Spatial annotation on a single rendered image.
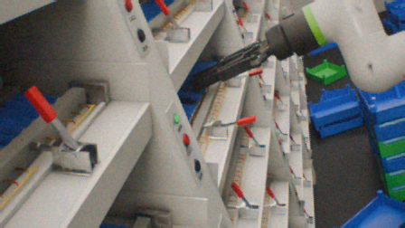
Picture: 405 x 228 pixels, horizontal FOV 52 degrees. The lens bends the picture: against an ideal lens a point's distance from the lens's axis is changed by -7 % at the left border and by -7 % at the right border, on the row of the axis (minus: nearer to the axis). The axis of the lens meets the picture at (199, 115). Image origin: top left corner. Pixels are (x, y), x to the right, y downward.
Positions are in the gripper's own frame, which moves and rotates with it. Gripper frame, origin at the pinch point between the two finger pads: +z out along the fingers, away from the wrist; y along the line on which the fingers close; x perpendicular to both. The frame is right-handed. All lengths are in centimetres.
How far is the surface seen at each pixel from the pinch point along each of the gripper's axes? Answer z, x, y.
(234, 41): -3.5, 0.3, -25.4
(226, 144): -3.8, 8.2, 20.2
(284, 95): 6, 46, -95
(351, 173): -7, 100, -98
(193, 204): -4.9, 4.2, 44.9
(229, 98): -1.6, 7.1, -1.4
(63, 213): -7, -12, 68
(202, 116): -0.1, 3.3, 14.1
